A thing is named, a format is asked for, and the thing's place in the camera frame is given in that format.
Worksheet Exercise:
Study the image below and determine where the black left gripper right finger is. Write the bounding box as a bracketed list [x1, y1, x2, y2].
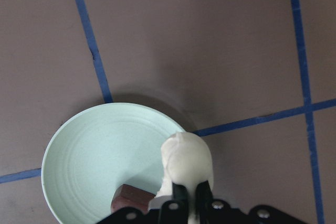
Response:
[195, 180, 212, 202]

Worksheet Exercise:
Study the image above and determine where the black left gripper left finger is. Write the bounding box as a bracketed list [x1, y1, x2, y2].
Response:
[172, 183, 188, 203]

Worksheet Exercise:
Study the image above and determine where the white steamed bun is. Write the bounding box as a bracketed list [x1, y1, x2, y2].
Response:
[155, 132, 214, 223]

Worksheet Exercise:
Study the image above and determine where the brown chocolate bun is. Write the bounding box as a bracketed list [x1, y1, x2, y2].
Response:
[111, 184, 155, 214]

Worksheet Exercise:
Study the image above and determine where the light green round plate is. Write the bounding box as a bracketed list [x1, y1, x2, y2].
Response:
[41, 103, 183, 223]

